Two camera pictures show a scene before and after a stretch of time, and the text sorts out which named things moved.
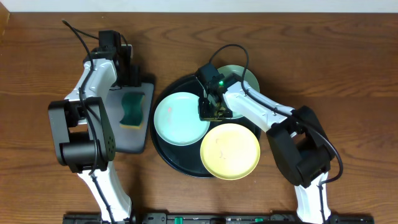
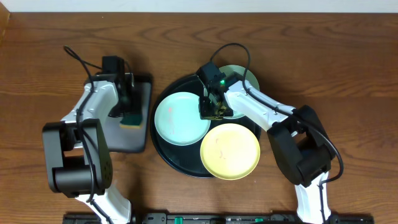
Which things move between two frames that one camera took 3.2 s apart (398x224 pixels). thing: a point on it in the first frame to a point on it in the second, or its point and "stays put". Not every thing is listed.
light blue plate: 177,119 stays put
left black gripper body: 130,80 to 132,107
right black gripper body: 209,112 stays put
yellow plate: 230,151 stays put
